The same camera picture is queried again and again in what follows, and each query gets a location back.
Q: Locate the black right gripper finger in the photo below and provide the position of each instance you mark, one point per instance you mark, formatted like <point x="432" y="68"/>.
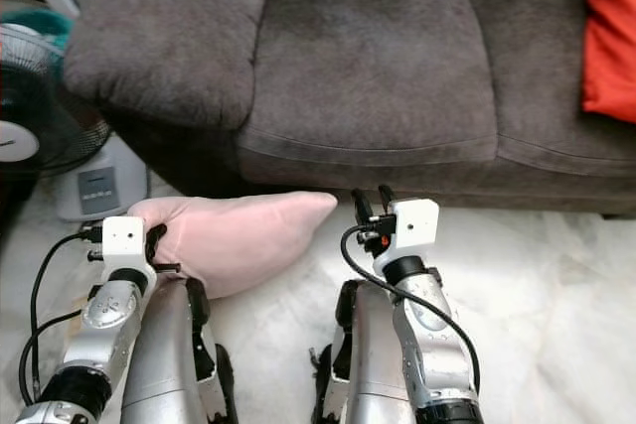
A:
<point x="386" y="200"/>
<point x="363" y="208"/>

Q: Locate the pink pillow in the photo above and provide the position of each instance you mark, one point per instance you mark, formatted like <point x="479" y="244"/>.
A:
<point x="248" y="235"/>

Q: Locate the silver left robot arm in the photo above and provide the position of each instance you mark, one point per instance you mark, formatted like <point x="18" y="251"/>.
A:
<point x="104" y="330"/>

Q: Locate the dark brown fabric sofa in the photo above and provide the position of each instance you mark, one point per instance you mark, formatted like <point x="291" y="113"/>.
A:
<point x="368" y="62"/>

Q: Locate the black floor fan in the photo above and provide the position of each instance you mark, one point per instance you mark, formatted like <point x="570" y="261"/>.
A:
<point x="30" y="96"/>

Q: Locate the red pillow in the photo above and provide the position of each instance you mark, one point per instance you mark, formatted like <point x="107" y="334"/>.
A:
<point x="611" y="37"/>

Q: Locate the silver left robot leg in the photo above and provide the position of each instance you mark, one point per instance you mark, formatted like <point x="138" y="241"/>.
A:
<point x="169" y="354"/>

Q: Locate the silver robot leg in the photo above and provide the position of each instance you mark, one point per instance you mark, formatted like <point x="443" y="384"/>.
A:
<point x="368" y="354"/>
<point x="169" y="354"/>

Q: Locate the silver right robot leg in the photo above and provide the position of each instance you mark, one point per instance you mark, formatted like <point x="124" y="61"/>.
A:
<point x="368" y="354"/>

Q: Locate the teal woven basket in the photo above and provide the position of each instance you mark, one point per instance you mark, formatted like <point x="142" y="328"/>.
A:
<point x="45" y="22"/>

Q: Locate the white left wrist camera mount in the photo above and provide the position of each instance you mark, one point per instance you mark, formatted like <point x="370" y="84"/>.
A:
<point x="124" y="243"/>

